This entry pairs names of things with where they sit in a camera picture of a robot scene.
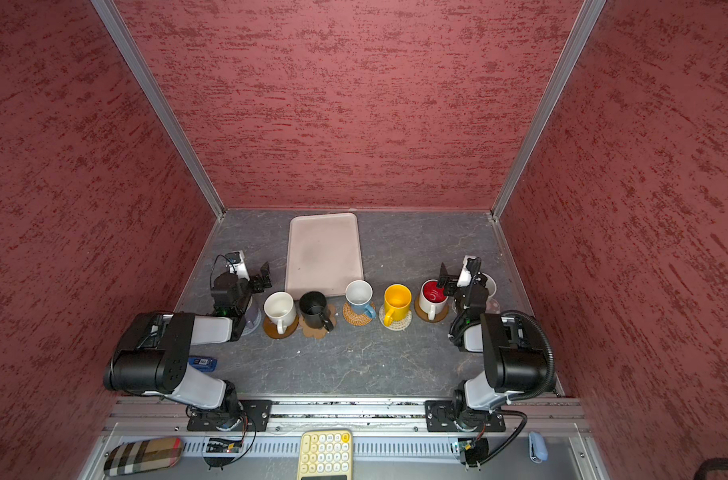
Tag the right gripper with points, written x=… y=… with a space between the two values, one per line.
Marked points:
x=452 y=281

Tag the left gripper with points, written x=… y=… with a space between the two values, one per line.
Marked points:
x=260 y=286

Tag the white mug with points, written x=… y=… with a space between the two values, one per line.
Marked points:
x=281 y=308
x=490 y=285

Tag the pink flower coaster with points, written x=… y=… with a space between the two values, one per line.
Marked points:
x=492 y=306

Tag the lavender mug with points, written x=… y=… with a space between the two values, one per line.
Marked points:
x=253 y=317

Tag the red interior mug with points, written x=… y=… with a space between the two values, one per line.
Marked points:
x=432 y=298

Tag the white mug front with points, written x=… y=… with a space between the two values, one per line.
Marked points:
x=281 y=308

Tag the brown wooden coaster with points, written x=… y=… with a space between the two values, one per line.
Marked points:
x=439 y=317

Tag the brown glossy coaster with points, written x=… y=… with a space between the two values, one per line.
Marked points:
x=271 y=329

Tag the yellow mug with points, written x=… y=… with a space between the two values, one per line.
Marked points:
x=397 y=302

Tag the white braided coaster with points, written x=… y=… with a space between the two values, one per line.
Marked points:
x=399 y=325

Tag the black mug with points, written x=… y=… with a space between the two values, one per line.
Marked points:
x=315 y=310

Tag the brown paw coaster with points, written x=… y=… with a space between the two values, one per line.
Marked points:
x=321 y=332

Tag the blue floral mug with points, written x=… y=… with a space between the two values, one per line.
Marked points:
x=359 y=292

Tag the woven rattan coaster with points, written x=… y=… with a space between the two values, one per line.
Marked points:
x=359 y=315

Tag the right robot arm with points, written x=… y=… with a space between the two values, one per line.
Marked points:
x=518 y=360

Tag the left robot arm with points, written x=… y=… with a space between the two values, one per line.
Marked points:
x=152 y=356

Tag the blue black handheld device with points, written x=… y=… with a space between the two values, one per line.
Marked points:
x=203 y=364

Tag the beige serving tray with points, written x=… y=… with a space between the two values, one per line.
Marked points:
x=324 y=254

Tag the light blue small device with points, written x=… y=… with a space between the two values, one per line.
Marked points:
x=538 y=450

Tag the plaid glasses case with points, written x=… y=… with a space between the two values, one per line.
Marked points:
x=144 y=456

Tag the yellow keypad calculator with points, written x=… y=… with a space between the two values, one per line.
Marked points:
x=326 y=455

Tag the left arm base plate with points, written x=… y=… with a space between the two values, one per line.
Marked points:
x=251 y=413

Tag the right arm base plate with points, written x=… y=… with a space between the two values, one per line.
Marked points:
x=450 y=416

